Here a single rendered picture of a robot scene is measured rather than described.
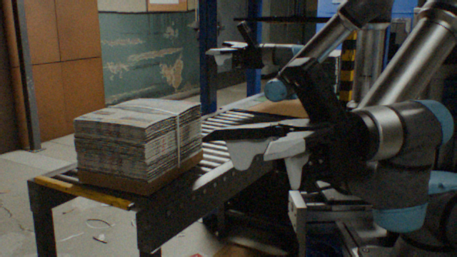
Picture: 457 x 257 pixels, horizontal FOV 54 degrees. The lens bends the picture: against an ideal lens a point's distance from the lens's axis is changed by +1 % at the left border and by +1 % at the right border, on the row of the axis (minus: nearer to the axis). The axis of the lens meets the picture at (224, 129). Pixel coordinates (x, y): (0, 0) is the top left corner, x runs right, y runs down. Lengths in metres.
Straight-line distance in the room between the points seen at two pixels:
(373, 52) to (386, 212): 0.89
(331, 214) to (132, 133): 0.68
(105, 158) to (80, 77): 3.80
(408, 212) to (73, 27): 4.73
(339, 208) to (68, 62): 4.09
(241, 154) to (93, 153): 0.98
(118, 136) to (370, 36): 0.86
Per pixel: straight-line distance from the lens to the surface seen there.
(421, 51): 0.86
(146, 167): 1.41
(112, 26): 5.71
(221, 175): 1.62
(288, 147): 0.47
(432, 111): 0.69
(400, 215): 0.71
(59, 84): 5.09
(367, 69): 1.54
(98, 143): 1.50
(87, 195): 1.48
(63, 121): 5.17
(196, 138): 1.66
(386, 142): 0.62
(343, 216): 1.50
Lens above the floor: 1.39
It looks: 16 degrees down
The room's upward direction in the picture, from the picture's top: straight up
